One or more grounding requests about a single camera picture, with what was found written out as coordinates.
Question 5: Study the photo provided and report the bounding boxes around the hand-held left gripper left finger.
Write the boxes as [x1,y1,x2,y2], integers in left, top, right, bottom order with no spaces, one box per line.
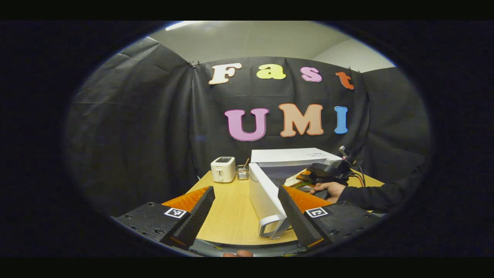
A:
[112,186,215,249]

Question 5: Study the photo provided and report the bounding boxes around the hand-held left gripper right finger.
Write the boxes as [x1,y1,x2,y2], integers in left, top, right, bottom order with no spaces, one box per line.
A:
[278,185,382,247]

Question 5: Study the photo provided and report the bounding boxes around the white microwave oven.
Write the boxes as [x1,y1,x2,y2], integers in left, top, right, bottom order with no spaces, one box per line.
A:
[249,148,344,240]

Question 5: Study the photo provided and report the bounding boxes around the white toaster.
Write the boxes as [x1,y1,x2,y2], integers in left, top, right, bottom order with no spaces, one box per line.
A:
[210,156,237,183]

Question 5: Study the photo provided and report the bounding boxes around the glass cup with sticks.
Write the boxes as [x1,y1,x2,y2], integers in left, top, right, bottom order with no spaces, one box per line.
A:
[237,158,250,181]

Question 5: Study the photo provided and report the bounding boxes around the black backdrop cloth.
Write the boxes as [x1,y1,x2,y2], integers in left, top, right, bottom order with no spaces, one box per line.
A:
[66,37,431,217]

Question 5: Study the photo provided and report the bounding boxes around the red and black cable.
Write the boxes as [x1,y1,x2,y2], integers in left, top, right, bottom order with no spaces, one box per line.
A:
[349,165,367,188]

